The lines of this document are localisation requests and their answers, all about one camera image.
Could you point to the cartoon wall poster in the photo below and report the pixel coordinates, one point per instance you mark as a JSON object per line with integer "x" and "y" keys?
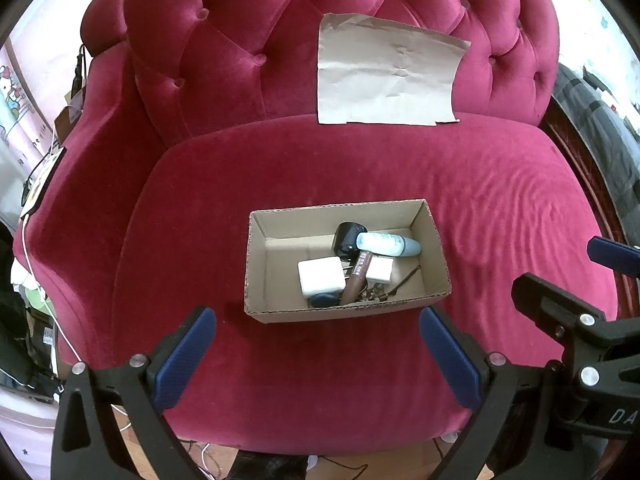
{"x": 12, "y": 105}

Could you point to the red velvet tufted armchair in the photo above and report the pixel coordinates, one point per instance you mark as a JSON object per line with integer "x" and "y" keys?
{"x": 300, "y": 170}

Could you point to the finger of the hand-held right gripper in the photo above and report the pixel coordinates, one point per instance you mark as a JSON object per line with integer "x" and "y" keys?
{"x": 615, "y": 255}
{"x": 550, "y": 300}

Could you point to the light blue bottle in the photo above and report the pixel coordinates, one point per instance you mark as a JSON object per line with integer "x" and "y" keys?
{"x": 390, "y": 244}

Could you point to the brown paper sheet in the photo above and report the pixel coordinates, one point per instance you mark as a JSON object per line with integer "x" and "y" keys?
{"x": 385, "y": 70}

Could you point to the cardboard box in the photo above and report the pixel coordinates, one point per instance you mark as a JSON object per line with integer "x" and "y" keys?
{"x": 350, "y": 312}

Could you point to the blue key fob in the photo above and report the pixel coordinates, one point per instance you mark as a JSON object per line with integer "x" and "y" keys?
{"x": 322, "y": 301}

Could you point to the white two-prong charger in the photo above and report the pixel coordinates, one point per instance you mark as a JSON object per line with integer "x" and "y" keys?
{"x": 320, "y": 275}

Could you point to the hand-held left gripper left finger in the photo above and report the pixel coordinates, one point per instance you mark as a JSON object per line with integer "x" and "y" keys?
{"x": 185, "y": 355}

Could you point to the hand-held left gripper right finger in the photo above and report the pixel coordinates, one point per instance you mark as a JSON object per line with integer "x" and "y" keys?
{"x": 450, "y": 355}

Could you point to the small white charger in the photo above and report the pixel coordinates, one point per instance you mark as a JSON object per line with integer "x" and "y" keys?
{"x": 381, "y": 270}

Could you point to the black glossy jar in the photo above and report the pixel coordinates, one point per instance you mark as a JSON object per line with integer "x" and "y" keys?
{"x": 345, "y": 240}

